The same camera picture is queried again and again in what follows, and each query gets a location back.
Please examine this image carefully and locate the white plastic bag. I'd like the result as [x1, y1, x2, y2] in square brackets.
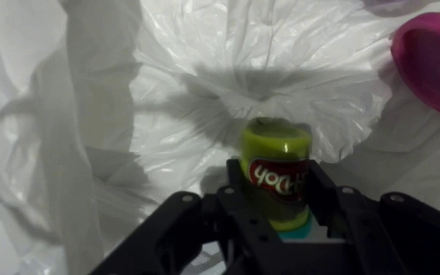
[0, 0, 440, 275]

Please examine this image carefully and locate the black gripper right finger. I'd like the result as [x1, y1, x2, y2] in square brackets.
[308, 159, 440, 275]

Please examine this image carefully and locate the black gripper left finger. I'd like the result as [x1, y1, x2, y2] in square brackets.
[92, 157, 303, 275]

